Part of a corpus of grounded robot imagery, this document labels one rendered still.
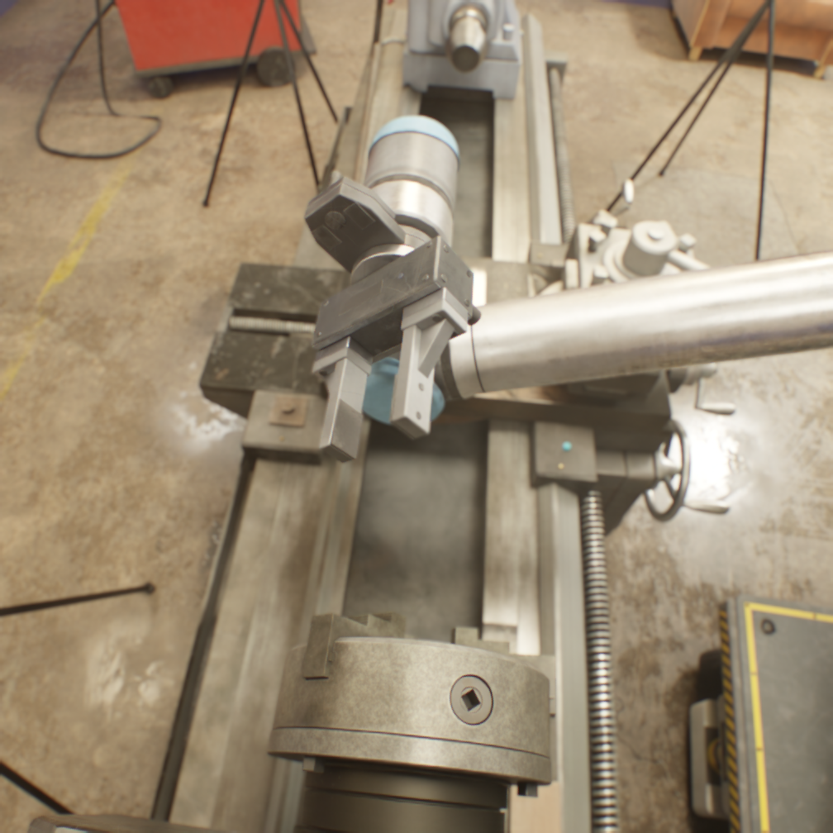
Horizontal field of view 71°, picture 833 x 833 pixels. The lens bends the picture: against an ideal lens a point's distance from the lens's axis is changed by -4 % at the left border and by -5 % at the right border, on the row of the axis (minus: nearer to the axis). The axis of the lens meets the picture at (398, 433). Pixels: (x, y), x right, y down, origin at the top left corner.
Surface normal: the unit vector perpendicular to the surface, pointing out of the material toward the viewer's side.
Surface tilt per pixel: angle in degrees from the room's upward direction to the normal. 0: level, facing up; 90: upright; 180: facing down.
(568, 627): 36
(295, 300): 0
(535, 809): 18
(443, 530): 14
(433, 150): 28
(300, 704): 47
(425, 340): 41
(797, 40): 90
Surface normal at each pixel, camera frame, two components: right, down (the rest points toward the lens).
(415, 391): 0.76, -0.27
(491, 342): -0.30, 0.04
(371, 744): -0.25, -0.54
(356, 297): -0.64, -0.47
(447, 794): 0.33, -0.48
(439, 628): 0.02, -0.33
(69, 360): 0.02, -0.53
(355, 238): -0.11, 0.84
